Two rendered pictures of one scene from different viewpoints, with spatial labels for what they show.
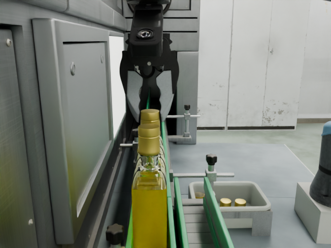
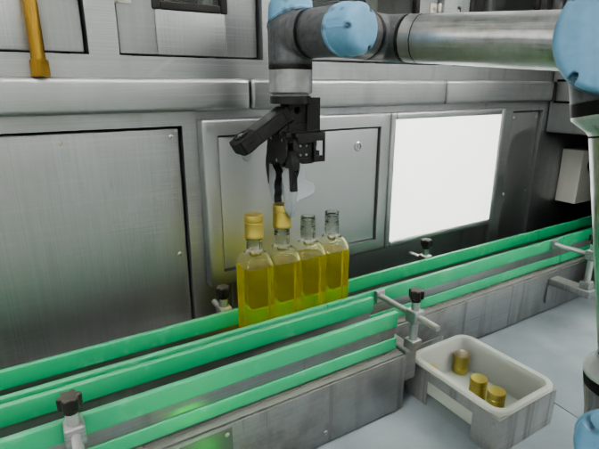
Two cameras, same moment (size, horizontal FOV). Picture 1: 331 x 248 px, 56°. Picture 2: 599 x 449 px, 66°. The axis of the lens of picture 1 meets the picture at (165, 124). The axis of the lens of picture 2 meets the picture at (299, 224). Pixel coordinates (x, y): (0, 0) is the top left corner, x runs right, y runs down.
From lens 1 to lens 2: 0.72 m
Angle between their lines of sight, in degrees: 58
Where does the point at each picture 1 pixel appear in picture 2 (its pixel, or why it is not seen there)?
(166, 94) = (286, 191)
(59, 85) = (205, 167)
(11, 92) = (168, 167)
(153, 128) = (248, 216)
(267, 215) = (491, 422)
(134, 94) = (272, 185)
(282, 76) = not seen: outside the picture
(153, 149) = (248, 233)
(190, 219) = not seen: hidden behind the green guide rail
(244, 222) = (462, 412)
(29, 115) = (185, 183)
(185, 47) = not seen: outside the picture
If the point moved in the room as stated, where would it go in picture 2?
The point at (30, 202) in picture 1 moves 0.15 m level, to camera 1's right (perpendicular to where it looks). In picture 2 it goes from (182, 241) to (206, 265)
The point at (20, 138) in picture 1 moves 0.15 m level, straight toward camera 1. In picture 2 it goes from (176, 196) to (109, 213)
